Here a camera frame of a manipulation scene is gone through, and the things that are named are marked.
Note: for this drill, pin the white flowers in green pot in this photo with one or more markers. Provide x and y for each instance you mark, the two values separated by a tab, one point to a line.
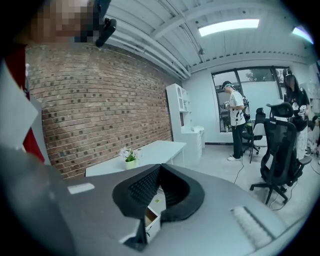
130	160

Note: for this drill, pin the person's head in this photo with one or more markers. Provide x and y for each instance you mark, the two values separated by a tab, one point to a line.
62	22

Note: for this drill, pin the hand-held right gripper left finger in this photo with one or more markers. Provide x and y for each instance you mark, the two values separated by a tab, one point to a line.
133	193

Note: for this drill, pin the dark framed window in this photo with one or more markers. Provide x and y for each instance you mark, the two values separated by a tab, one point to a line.
257	87

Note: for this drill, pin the black head-worn camera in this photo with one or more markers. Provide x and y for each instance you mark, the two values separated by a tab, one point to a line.
106	32

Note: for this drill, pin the white desk drawer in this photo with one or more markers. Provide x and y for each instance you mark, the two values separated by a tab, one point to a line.
153	228

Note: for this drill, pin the white bookshelf cabinet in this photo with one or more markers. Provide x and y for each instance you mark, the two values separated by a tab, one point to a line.
176	117

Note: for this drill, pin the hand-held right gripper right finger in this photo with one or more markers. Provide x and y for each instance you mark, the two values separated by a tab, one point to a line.
186	197

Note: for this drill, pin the white desk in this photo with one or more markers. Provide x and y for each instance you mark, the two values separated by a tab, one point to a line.
160	152

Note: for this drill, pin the small green item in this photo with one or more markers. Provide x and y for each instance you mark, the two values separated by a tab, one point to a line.
157	200

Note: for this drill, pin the black and white office chair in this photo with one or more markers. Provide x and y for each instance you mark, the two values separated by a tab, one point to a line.
257	132

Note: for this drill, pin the rectangular ceiling light panel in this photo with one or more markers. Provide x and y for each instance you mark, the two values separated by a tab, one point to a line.
303	34
228	27

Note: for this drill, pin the black mesh office chair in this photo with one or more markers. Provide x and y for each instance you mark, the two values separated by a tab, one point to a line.
280	147

